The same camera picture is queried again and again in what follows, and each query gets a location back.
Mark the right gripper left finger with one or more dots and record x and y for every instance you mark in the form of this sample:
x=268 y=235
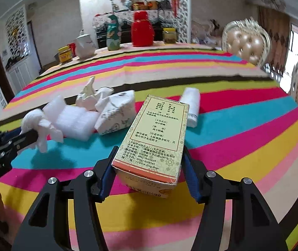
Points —
x=46 y=225

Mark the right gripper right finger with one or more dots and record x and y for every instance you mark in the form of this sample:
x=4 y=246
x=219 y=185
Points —
x=253 y=225

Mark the white tissue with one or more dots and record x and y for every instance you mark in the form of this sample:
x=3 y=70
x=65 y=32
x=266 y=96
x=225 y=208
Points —
x=37 y=120

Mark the white foam sheet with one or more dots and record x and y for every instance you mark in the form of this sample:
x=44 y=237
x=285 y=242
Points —
x=73 y=121

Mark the printed white paper bag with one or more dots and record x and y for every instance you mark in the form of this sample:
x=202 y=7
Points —
x=117 y=111

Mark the beige medicine box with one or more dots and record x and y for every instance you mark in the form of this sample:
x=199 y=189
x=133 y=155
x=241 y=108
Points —
x=149 y=158

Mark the cream paper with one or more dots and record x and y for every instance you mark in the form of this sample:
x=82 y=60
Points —
x=91 y=99

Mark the yellow lid jar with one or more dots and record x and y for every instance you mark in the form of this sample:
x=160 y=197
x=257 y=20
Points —
x=65 y=54

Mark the striped colourful tablecloth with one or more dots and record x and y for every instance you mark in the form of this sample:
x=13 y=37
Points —
x=229 y=113

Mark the red gift bag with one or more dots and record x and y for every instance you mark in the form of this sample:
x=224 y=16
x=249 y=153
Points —
x=72 y=47

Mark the white ceramic teapot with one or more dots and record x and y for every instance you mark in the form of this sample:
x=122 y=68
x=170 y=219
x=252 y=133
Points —
x=84 y=46

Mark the teal floral vase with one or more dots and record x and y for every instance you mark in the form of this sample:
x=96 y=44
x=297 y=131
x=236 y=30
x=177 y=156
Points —
x=113 y=34

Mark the red thermos jug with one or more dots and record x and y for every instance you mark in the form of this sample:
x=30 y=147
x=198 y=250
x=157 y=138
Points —
x=142 y=33

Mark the glass jar brown contents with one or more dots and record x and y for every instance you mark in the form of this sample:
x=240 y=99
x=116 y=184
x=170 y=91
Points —
x=169 y=35

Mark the piano with lace cover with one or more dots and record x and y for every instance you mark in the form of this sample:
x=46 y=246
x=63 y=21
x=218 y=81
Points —
x=158 y=18

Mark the far beige tufted chair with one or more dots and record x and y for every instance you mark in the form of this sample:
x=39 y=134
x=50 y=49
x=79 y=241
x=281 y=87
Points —
x=247 y=40

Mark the brown curtains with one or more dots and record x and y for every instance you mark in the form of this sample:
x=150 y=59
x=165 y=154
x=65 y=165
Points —
x=277 y=25

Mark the chandelier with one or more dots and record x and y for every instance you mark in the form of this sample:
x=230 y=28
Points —
x=279 y=5

